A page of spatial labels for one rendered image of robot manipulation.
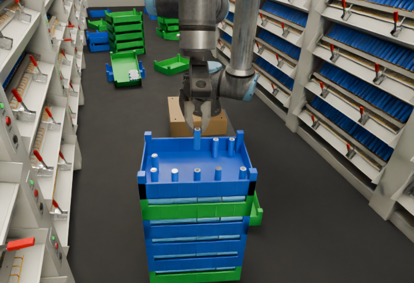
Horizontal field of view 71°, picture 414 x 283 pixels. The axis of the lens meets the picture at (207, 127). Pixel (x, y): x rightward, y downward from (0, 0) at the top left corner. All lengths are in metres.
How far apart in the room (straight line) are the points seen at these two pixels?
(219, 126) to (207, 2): 0.99
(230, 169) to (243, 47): 0.72
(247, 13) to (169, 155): 0.75
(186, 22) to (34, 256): 0.63
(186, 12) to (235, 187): 0.44
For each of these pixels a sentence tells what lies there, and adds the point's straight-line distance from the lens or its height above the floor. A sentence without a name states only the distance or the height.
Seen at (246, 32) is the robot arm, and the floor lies 0.63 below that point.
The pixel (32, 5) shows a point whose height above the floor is 0.76.
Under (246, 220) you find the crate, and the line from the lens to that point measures 0.87.
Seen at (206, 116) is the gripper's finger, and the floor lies 0.59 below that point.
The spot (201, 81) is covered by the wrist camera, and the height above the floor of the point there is 0.70.
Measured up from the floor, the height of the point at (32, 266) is 0.35.
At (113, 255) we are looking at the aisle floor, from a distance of 1.19.
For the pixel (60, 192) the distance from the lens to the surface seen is 1.23.
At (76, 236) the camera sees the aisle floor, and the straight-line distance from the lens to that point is 1.29.
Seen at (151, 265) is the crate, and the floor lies 0.11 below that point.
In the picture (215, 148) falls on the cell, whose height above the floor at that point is 0.44.
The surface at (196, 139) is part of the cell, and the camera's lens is 0.77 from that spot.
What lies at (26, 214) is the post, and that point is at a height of 0.45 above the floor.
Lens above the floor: 0.96
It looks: 32 degrees down
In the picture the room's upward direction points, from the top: 2 degrees clockwise
